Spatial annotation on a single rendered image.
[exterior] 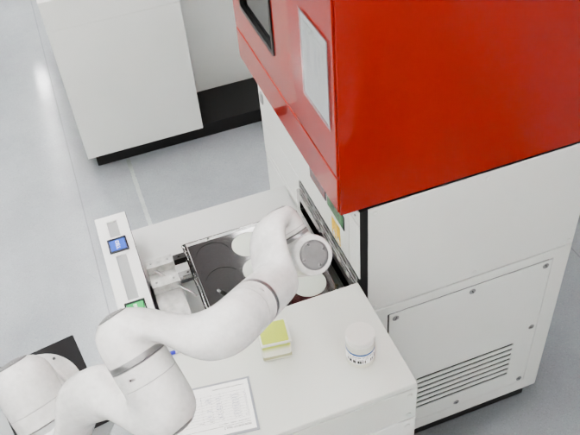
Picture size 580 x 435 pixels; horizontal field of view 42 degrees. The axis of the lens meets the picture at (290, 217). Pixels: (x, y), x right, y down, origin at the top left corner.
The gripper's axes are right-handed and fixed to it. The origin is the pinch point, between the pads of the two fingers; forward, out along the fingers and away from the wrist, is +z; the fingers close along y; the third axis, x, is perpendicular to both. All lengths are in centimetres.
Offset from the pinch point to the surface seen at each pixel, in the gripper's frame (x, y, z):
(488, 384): 62, 85, 62
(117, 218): -19, -30, 57
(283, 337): -6.6, 17.3, 1.4
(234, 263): 0.8, -1.0, 39.4
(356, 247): 23.2, 9.4, 5.6
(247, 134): 84, -42, 219
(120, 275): -28, -15, 41
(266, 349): -11.4, 17.7, 2.9
